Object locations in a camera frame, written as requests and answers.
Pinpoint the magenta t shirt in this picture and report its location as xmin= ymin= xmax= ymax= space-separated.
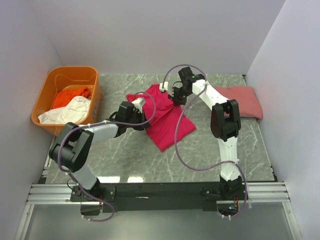
xmin=141 ymin=84 xmax=182 ymax=152

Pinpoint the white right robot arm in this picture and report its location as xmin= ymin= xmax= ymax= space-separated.
xmin=169 ymin=64 xmax=247 ymax=200

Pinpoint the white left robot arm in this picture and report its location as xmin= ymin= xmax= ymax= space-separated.
xmin=48 ymin=97 xmax=151 ymax=200

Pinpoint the white t shirt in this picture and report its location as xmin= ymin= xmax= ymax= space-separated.
xmin=38 ymin=96 xmax=91 ymax=124

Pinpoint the orange t shirt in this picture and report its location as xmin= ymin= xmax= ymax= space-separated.
xmin=51 ymin=87 xmax=92 ymax=109

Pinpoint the folded salmon pink t shirt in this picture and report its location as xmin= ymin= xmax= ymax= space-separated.
xmin=214 ymin=86 xmax=263 ymax=120

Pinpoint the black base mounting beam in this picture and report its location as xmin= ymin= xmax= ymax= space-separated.
xmin=69 ymin=181 xmax=248 ymax=214

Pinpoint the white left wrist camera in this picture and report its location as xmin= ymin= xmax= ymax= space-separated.
xmin=131 ymin=97 xmax=146 ymax=111

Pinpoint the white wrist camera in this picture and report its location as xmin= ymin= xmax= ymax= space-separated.
xmin=131 ymin=97 xmax=146 ymax=111
xmin=159 ymin=81 xmax=169 ymax=93

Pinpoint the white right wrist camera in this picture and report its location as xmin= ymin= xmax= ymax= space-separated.
xmin=159 ymin=81 xmax=169 ymax=93

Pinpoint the aluminium frame rail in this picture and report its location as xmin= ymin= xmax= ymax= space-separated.
xmin=14 ymin=139 xmax=301 ymax=240

